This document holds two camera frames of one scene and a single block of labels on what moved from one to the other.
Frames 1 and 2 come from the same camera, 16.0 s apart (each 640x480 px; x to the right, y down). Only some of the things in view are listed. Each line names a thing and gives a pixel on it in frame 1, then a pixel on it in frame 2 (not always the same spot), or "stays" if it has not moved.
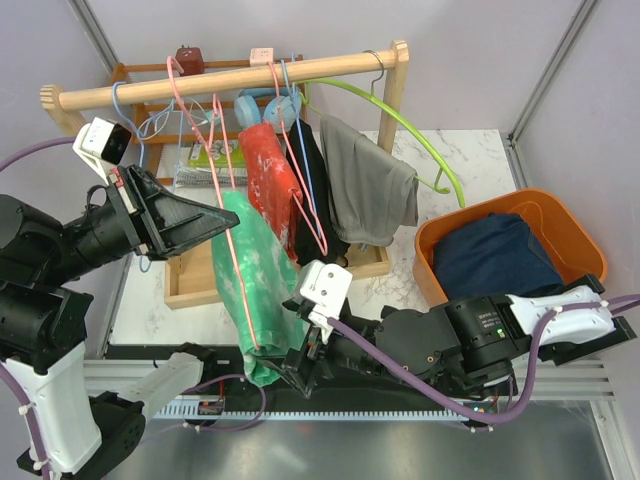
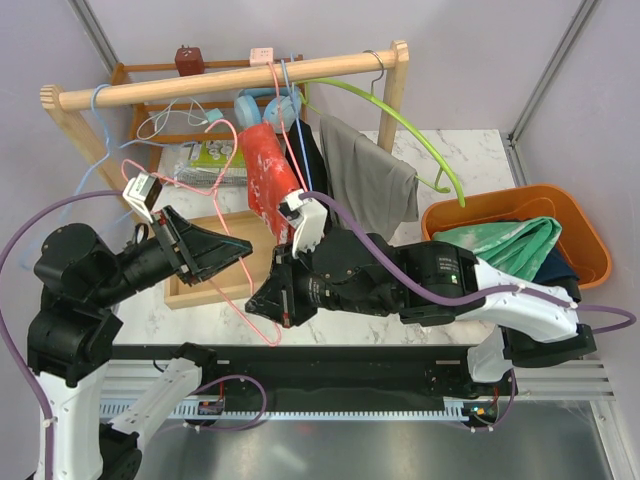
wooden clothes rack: [190, 279] stays
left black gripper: [162, 221] -> [200, 247]
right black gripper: [313, 349] -> [279, 294]
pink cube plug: [260, 56] stays
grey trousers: [371, 191] stays
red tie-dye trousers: [269, 181] stays
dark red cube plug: [190, 59] stays
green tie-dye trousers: [258, 275] -> [513, 246]
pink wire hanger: [231, 180] -> [215, 185]
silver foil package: [200, 177] stays
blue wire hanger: [142, 150] -> [93, 93]
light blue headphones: [281, 107] stays
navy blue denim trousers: [494, 255] -> [557, 271]
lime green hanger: [303, 89] stays
